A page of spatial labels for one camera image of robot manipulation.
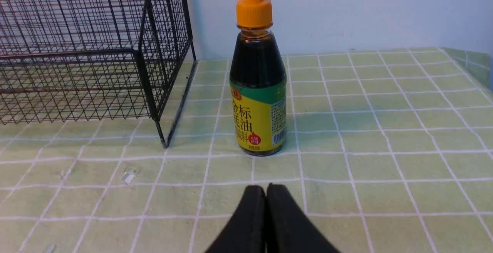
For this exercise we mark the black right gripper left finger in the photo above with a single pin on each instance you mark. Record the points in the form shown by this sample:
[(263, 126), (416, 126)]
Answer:
[(243, 233)]

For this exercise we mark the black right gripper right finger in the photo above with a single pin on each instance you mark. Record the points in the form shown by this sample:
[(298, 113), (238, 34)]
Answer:
[(289, 229)]

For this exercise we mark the dark sauce bottle yellow label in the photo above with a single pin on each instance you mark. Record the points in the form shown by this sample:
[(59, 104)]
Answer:
[(258, 81)]

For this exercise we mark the green checkered tablecloth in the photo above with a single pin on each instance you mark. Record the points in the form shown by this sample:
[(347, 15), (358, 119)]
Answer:
[(387, 151)]

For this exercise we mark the black wire mesh shelf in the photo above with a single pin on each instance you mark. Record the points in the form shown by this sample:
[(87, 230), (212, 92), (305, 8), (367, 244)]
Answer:
[(93, 59)]

